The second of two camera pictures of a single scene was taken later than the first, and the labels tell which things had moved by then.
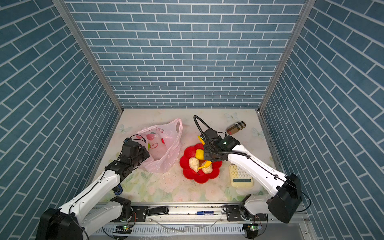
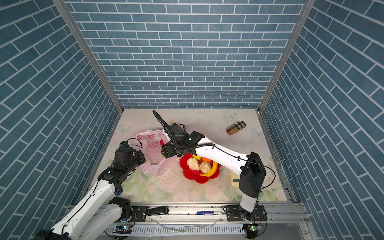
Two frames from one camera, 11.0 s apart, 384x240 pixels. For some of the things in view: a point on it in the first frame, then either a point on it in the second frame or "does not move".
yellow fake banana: x=207 y=163 -> x=212 y=171
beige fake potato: x=194 y=164 does not move
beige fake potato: x=207 y=170 does not move
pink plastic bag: x=163 y=142 does not move
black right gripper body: x=209 y=154 -> x=172 y=149
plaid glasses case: x=239 y=126 does not move
